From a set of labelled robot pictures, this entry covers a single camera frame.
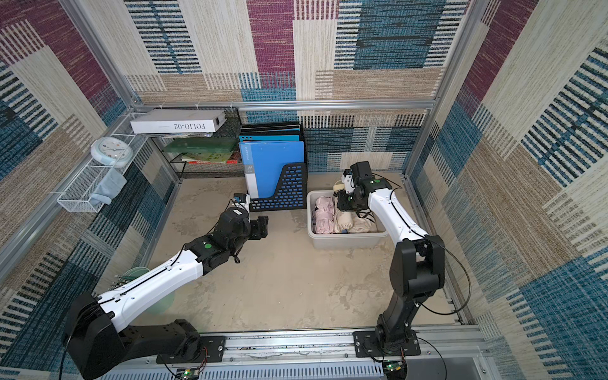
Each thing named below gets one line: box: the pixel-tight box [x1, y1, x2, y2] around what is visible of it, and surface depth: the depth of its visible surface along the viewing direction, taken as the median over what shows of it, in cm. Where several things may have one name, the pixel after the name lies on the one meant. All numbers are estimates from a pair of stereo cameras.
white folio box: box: [129, 109, 228, 134], surface depth 81 cm
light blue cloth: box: [89, 167, 128, 206], surface depth 70 cm
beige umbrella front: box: [338, 210, 387, 234], surface depth 89 cm
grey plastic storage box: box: [306, 189, 389, 250], surface depth 89 cm
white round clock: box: [90, 136, 134, 168], surface depth 76 cm
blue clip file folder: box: [238, 140, 305, 199], surface depth 93 cm
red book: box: [187, 159, 239, 165], surface depth 100 cm
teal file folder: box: [238, 134, 301, 143], surface depth 94 cm
